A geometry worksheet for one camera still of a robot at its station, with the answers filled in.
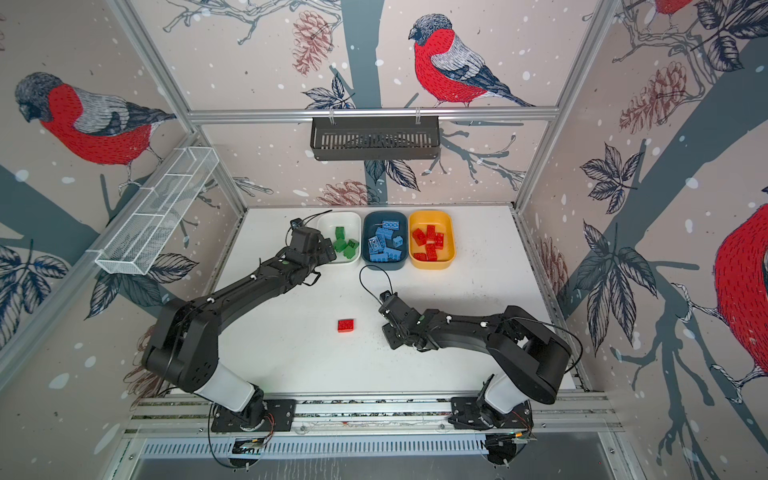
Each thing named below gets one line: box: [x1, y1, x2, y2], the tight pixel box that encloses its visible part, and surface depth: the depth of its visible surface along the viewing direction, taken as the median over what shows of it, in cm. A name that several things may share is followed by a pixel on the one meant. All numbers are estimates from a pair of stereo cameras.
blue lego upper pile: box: [382, 221, 401, 231], surface depth 116 cm
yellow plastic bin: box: [408, 210, 456, 270], surface depth 109 cm
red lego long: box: [426, 225, 437, 241], surface depth 113 cm
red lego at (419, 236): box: [412, 228, 427, 246], surface depth 112 cm
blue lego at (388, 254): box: [370, 248, 403, 263], surface depth 105 cm
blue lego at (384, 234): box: [376, 227, 394, 241], surface depth 112 cm
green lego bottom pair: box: [343, 239, 360, 259], surface depth 108 cm
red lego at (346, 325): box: [337, 319, 355, 333], surface depth 90 cm
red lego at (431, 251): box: [425, 240, 438, 262], surface depth 109 cm
